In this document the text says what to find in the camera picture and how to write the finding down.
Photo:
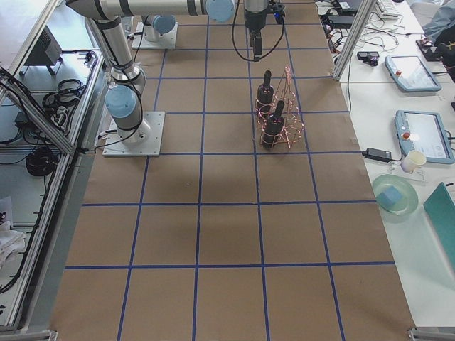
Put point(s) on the teal board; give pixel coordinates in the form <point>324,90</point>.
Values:
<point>439,207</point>

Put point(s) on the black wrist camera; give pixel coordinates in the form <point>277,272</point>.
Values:
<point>277,9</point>

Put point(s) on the white paper cup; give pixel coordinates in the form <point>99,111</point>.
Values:
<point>412,161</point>

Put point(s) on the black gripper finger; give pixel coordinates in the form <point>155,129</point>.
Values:
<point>256,44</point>

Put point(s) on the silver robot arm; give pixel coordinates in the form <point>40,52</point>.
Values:
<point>160,32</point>
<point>123,102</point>

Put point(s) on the dark bottle in basket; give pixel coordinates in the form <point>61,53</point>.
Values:
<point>265,94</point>
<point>274,125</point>

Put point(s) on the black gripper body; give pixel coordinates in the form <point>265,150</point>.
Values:
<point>255,20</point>

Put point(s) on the blue teach pendant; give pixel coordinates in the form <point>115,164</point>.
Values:
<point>411,74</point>
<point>424,132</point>

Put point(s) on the green glass plate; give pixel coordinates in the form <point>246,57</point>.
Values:
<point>411,198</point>

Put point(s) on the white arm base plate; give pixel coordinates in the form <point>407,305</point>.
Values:
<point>153,40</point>
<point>146,141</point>

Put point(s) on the black power adapter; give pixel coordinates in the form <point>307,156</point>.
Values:
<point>377,155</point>

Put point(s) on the copper wire wine basket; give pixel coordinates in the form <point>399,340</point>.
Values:
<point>293,127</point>

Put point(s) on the aluminium frame post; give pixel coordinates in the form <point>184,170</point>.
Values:
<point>356,29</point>

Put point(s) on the blue foam cube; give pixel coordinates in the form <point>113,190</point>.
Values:
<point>391,199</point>

